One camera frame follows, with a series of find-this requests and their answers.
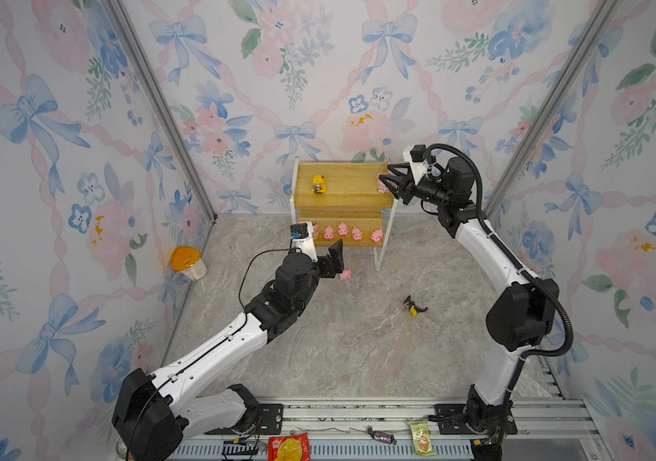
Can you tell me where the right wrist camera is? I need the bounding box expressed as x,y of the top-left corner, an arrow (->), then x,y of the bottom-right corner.
403,144 -> 437,186

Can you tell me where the wooden two-tier shelf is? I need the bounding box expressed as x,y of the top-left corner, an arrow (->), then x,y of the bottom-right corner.
289,159 -> 397,270

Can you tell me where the red snack packet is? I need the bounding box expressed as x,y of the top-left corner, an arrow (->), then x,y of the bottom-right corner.
268,433 -> 311,461

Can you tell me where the pink toy with blue bow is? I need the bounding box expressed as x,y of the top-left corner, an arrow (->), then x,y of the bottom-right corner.
377,180 -> 389,194

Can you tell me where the purple wrapped candy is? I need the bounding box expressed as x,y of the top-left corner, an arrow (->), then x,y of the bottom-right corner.
366,426 -> 397,446

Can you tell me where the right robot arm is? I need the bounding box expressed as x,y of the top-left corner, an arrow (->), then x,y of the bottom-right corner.
379,143 -> 574,448

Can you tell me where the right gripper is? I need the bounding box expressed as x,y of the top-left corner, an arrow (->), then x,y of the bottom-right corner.
383,163 -> 453,211

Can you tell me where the yellow bear toy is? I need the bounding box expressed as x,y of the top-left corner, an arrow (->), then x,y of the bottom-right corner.
312,175 -> 327,195

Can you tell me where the green snack packet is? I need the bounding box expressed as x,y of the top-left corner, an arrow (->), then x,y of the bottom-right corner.
409,421 -> 437,456

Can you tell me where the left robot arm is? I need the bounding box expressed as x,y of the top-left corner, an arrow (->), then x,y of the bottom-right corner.
112,240 -> 345,460

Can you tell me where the black yellow duck toy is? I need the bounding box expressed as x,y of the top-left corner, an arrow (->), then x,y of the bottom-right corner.
403,296 -> 428,317

